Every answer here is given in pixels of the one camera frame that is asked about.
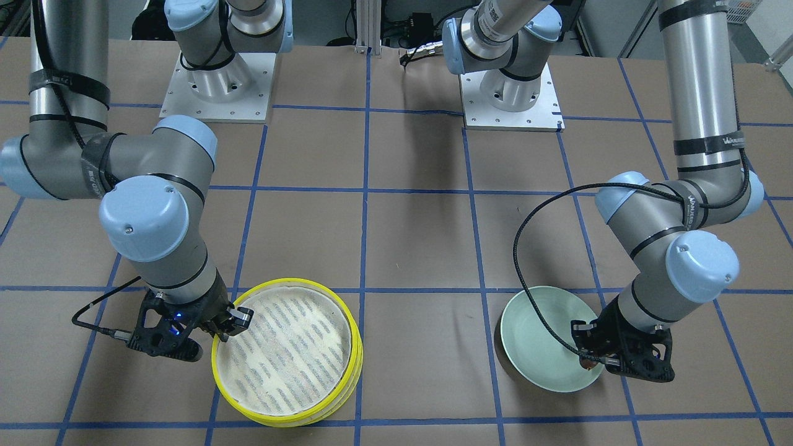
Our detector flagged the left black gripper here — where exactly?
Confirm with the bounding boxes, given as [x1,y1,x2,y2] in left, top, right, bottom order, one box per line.
[573,301,675,383]

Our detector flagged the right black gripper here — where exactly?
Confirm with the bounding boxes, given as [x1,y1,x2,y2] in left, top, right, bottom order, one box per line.
[127,291,255,362]

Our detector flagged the yellow bamboo steamer basket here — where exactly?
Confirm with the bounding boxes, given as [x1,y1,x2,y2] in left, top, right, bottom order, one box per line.
[211,278,364,428]

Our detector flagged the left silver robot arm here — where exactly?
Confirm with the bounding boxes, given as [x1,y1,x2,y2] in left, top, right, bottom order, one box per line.
[442,1,765,383]

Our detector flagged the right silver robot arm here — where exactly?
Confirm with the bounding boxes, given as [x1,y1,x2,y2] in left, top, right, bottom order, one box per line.
[2,1,254,362]

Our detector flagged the light green plate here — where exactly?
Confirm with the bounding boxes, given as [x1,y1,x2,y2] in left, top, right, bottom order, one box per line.
[499,286,604,393]

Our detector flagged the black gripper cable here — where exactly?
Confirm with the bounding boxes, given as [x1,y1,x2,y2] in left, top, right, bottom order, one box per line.
[512,149,751,363]

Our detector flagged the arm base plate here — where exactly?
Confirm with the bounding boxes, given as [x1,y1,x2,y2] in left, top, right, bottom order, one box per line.
[458,65,566,132]
[159,53,277,124]

